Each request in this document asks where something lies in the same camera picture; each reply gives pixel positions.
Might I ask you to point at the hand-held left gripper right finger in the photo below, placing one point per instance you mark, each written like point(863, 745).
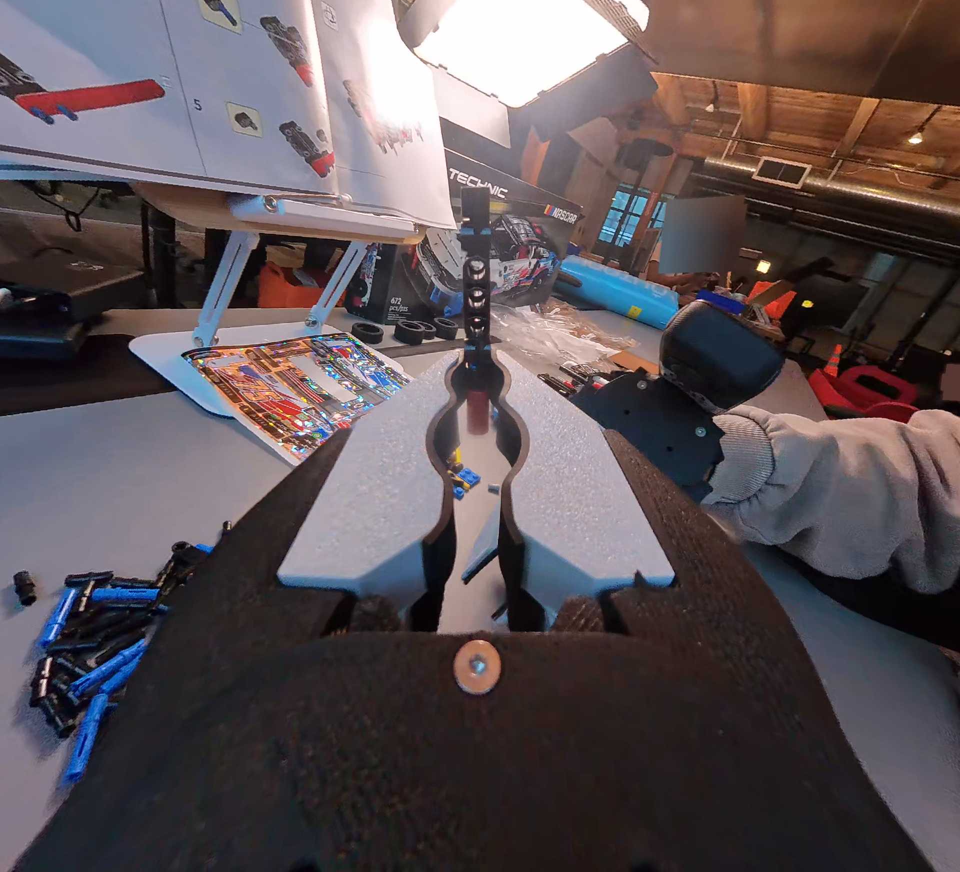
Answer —
point(585, 512)

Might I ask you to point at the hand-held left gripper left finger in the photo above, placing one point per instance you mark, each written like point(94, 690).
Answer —
point(367, 504)

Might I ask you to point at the long red lego beam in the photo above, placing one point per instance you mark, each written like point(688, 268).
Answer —
point(478, 413)

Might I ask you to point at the black lego panel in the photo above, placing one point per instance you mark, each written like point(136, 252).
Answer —
point(477, 317)

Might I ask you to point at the person's right forearm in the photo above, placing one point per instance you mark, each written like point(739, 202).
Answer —
point(847, 489)

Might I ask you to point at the pile of mixed lego pieces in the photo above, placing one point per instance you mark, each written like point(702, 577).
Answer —
point(461, 474)

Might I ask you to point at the partly built lego car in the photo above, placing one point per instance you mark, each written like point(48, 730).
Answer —
point(570, 377)

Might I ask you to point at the black lego tyre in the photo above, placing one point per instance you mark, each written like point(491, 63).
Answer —
point(447, 328)

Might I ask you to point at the black lego box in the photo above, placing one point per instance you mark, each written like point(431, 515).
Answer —
point(517, 249)

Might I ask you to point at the lego instruction booklet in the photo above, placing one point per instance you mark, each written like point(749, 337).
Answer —
point(187, 47)

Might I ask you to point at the clear plastic bag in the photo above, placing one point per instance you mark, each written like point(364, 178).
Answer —
point(562, 336)

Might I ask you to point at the colourful sticker sheet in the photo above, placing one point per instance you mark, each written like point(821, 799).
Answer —
point(300, 384)

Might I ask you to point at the light blue padded case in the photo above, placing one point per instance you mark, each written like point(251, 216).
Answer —
point(615, 291)

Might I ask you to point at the orange traffic cone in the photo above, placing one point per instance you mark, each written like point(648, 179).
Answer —
point(834, 362)

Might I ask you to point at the red chair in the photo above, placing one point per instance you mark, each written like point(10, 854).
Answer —
point(870, 392)

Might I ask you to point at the pile of black blue pins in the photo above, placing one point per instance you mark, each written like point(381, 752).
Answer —
point(97, 639)

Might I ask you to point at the studio light panel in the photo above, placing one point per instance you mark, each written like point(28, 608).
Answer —
point(525, 9)

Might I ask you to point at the metal ventilation duct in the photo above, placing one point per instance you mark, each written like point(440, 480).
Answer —
point(862, 186)

